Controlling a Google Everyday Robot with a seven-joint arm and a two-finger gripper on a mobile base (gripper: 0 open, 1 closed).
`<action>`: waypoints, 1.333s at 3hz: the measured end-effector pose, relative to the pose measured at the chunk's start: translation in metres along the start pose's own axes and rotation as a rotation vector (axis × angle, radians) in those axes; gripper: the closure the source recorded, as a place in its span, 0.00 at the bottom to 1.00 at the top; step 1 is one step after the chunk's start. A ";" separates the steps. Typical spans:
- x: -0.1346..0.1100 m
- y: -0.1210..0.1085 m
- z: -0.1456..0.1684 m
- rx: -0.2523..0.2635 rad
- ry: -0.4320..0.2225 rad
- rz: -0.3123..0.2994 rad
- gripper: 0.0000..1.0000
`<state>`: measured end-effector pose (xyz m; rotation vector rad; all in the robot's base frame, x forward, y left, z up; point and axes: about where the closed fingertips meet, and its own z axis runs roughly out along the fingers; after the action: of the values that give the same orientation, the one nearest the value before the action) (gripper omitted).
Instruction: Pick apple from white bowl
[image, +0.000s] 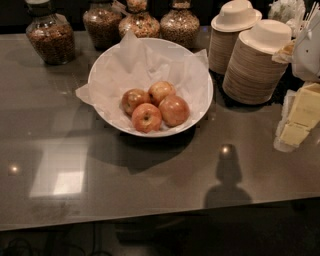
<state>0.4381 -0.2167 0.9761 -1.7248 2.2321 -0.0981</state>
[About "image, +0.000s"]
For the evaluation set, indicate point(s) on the front stack paper bowls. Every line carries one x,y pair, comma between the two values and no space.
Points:
252,75

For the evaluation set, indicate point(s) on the white paper liner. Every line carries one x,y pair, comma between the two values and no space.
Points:
133,66

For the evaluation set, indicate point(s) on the far left cereal jar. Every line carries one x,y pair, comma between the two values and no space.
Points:
50,33

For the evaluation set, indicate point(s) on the red apple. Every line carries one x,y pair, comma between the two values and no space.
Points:
132,98
146,118
174,110
159,90

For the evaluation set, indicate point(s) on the white bowl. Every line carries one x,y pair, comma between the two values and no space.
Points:
100,71

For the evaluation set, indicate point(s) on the back stack paper bowls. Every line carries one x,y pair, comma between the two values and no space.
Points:
234,17

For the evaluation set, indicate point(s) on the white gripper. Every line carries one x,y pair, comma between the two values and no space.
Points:
309,61

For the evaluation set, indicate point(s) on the cereal jar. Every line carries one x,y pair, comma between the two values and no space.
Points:
180,25
139,21
101,21
50,33

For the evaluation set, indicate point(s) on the stack paper bowls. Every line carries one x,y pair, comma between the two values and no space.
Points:
234,17
252,75

